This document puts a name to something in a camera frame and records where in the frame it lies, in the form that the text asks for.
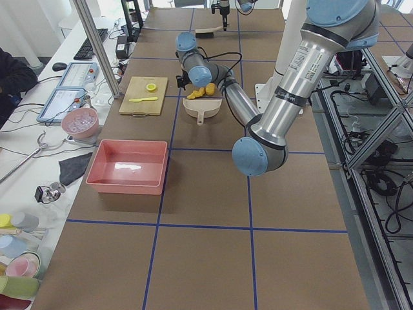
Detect pink plastic bin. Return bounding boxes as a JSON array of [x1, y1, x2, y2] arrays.
[[86, 139, 168, 195]]

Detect blue teach pendant tablet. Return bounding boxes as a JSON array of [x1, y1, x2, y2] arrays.
[[57, 61, 99, 88]]

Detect tan toy ginger root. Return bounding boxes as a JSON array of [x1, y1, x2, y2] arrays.
[[186, 87, 205, 99]]

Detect beige hand brush black bristles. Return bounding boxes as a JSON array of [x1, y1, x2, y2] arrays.
[[195, 26, 223, 39]]

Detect aluminium frame post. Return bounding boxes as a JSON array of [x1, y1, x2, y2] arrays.
[[73, 0, 122, 99]]

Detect yellow plastic toy knife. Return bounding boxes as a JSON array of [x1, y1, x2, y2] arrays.
[[128, 96, 158, 103]]

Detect brown toy potato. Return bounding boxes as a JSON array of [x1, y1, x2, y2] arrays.
[[205, 83, 216, 96]]

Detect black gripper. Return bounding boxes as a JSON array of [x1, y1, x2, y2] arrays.
[[176, 71, 192, 90], [217, 0, 228, 16]]

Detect black computer mouse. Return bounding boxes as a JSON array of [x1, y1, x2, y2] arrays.
[[52, 62, 68, 72]]

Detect yellow toy lemon slice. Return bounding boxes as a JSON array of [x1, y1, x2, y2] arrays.
[[146, 83, 157, 92]]

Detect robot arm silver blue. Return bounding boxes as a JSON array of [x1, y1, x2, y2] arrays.
[[176, 1, 381, 176], [210, 0, 256, 16]]

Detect beige plastic dustpan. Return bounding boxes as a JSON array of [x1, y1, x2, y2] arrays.
[[183, 98, 222, 126]]

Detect dark grey cloth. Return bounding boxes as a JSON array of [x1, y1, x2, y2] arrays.
[[59, 152, 92, 186]]

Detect black computer keyboard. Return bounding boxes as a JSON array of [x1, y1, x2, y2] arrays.
[[73, 28, 108, 61]]

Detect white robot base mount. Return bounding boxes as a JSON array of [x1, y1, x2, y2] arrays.
[[255, 0, 311, 112]]

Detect pink bowl with ice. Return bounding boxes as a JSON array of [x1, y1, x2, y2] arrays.
[[61, 107, 99, 139]]

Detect bamboo cutting board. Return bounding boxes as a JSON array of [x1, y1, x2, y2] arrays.
[[119, 76, 168, 116]]

